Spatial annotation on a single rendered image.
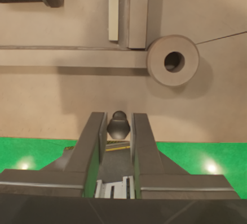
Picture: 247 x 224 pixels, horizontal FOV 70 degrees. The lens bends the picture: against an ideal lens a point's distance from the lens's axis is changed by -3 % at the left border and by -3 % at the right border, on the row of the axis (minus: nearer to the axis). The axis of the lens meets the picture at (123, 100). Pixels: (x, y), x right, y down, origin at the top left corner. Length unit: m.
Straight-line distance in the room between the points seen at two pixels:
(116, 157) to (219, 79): 1.33
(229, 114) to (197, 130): 0.04
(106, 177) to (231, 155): 1.25
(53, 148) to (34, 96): 1.75
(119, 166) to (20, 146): 1.04
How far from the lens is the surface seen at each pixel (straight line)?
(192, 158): 1.98
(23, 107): 0.20
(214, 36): 0.18
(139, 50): 0.16
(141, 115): 0.15
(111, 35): 0.16
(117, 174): 1.57
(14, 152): 2.15
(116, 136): 0.16
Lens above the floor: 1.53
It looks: 73 degrees down
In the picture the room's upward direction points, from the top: 178 degrees counter-clockwise
